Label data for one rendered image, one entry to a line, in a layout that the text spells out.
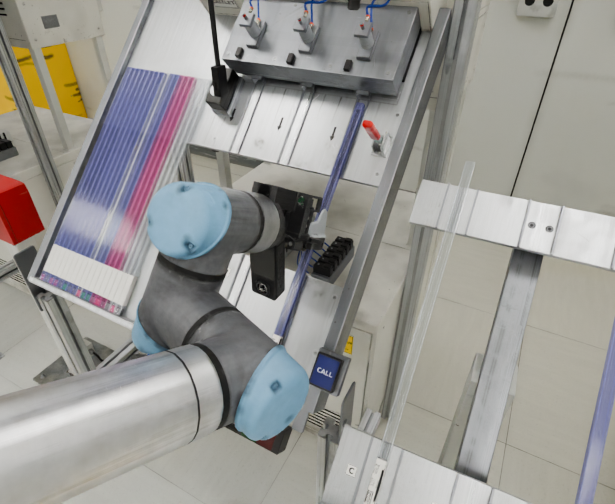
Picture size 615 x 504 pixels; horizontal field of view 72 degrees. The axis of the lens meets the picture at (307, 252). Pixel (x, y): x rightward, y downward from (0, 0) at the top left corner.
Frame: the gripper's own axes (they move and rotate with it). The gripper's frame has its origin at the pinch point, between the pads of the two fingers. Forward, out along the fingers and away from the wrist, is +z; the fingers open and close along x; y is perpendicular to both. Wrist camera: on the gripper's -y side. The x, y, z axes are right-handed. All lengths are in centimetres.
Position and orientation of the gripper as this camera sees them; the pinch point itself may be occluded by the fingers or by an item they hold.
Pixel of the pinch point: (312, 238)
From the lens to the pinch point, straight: 72.7
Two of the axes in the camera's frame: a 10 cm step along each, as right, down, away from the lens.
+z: 4.0, -0.3, 9.1
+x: -8.8, -2.8, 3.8
